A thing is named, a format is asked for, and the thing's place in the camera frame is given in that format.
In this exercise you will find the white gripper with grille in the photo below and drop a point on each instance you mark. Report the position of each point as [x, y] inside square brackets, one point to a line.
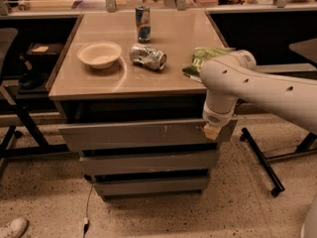
[216, 117]

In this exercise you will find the grey top drawer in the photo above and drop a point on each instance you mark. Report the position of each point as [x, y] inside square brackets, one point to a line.
[102, 136]

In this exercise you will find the grey drawer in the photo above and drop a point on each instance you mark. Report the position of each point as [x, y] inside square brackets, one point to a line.
[102, 136]
[149, 163]
[150, 186]

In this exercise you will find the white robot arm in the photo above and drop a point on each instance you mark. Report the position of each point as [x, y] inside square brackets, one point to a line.
[233, 76]

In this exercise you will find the grey drawer cabinet with beige top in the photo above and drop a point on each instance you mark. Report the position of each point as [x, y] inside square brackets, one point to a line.
[126, 94]

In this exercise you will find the grey bottom drawer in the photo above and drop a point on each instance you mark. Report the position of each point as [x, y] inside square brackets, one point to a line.
[150, 186]

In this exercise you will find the grey middle drawer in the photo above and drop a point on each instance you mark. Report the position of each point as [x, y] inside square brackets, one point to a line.
[149, 163]

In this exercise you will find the green chip bag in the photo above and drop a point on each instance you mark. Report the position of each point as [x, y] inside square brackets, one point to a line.
[200, 57]

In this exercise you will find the black wheeled stand leg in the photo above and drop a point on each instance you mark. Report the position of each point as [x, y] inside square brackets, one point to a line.
[278, 187]

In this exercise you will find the crushed silver soda can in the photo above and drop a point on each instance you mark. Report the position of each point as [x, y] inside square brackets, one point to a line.
[148, 57]

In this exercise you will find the white paper bowl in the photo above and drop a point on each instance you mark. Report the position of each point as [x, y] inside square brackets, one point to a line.
[99, 55]

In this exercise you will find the upright blue soda can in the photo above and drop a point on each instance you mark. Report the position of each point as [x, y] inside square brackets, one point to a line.
[143, 23]

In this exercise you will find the white sneaker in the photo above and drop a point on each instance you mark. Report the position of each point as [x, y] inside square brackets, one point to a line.
[14, 229]

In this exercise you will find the black chair frame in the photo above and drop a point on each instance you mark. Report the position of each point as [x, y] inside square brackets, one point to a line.
[7, 37]

